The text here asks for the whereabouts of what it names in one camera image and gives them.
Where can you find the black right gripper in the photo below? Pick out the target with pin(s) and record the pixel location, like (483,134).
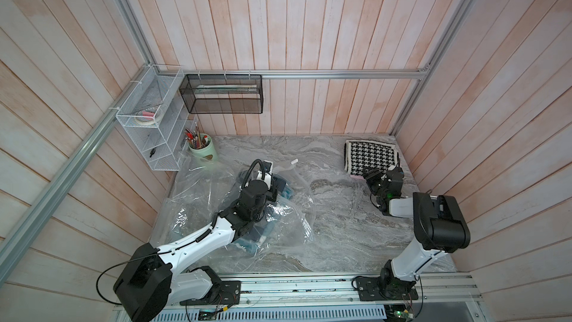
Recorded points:
(372,176)

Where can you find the clear plastic vacuum bag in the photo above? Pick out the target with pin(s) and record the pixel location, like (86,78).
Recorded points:
(220,210)

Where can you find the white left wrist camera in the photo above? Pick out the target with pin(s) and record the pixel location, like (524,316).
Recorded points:
(266,173)

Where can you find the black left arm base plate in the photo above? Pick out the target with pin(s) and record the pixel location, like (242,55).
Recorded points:
(225,293)

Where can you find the teal blue folded cloth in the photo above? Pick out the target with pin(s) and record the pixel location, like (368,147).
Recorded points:
(274,222)

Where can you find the white tape roll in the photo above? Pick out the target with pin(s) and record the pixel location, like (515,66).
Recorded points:
(147,118)

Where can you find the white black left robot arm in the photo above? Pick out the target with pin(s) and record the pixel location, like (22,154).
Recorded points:
(155,277)

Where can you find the green pen holder cup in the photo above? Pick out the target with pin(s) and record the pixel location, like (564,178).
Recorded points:
(202,148)

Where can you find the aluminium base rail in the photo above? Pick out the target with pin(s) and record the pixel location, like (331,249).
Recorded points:
(338,289)

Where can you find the white wire shelf rack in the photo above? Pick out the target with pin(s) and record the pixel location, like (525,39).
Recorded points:
(156,87)

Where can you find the black white houndstooth blanket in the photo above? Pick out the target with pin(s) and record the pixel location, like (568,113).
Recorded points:
(361,155)

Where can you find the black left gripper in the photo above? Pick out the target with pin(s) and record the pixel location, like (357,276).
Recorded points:
(273,192)

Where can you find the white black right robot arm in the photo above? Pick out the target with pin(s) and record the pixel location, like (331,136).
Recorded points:
(439,229)

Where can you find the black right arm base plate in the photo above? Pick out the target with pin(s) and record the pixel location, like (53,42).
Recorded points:
(377,289)

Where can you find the black mesh wall basket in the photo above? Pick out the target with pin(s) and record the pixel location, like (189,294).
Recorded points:
(223,94)

